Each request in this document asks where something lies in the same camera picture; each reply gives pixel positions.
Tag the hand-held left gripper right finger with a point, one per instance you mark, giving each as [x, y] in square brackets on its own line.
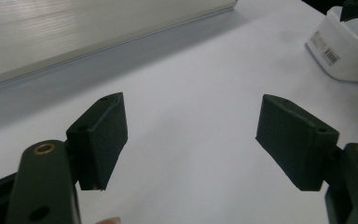
[292, 140]

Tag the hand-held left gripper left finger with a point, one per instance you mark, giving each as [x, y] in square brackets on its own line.
[99, 140]

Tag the white plastic container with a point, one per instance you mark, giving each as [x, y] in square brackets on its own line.
[348, 62]

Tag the white ribbed board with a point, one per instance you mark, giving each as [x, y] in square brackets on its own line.
[74, 31]

